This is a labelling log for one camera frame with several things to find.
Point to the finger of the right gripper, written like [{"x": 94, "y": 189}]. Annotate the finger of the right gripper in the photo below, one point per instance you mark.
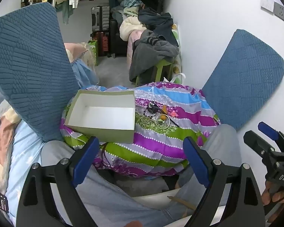
[
  {"x": 268, "y": 131},
  {"x": 257, "y": 143}
]

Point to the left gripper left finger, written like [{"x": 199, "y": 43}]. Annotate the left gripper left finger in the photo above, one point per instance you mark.
[{"x": 37, "y": 205}]

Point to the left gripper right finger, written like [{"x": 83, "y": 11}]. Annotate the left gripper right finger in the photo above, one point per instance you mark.
[{"x": 244, "y": 205}]

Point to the orange gourd pendant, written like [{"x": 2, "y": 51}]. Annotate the orange gourd pendant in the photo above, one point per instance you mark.
[{"x": 164, "y": 113}]

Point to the black rhinestone hair clip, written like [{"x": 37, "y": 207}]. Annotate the black rhinestone hair clip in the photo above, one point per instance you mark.
[{"x": 155, "y": 107}]

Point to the person right hand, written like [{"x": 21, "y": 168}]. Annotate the person right hand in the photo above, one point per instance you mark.
[{"x": 267, "y": 198}]

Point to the blue quilted slipper right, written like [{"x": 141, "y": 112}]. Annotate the blue quilted slipper right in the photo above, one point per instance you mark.
[{"x": 245, "y": 78}]

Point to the blue quilted slipper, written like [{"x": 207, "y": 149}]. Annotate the blue quilted slipper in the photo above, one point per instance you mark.
[
  {"x": 245, "y": 78},
  {"x": 36, "y": 76}
]

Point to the colourful striped floral quilt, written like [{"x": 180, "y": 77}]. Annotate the colourful striped floral quilt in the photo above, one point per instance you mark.
[{"x": 153, "y": 152}]

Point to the green cardboard box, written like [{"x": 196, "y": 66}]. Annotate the green cardboard box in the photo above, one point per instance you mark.
[{"x": 109, "y": 116}]

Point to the green plastic stool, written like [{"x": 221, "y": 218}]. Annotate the green plastic stool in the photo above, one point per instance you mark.
[{"x": 156, "y": 73}]

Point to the light blue cloth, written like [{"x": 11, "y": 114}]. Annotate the light blue cloth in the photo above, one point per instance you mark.
[{"x": 83, "y": 74}]

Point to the grey blanket on stool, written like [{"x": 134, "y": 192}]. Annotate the grey blanket on stool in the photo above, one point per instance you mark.
[{"x": 148, "y": 51}]

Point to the blue quilted slipper left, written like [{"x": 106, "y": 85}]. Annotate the blue quilted slipper left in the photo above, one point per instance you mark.
[{"x": 36, "y": 76}]

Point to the pink pillow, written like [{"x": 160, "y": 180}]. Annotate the pink pillow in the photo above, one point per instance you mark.
[{"x": 74, "y": 51}]

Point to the green printed bag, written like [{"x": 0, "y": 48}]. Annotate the green printed bag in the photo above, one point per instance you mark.
[{"x": 94, "y": 49}]

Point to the pile of clothes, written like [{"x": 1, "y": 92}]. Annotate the pile of clothes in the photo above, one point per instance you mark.
[{"x": 132, "y": 15}]

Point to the red orange crate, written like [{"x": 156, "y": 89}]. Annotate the red orange crate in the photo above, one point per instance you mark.
[{"x": 103, "y": 42}]

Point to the black suitcase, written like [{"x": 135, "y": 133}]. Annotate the black suitcase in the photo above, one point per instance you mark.
[{"x": 100, "y": 18}]

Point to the white bag handle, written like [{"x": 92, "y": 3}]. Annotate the white bag handle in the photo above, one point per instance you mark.
[{"x": 178, "y": 78}]

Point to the grey wall socket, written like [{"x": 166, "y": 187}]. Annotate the grey wall socket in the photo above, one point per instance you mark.
[{"x": 278, "y": 10}]

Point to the white wall switch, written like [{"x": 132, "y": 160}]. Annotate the white wall switch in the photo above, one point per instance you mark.
[{"x": 267, "y": 5}]

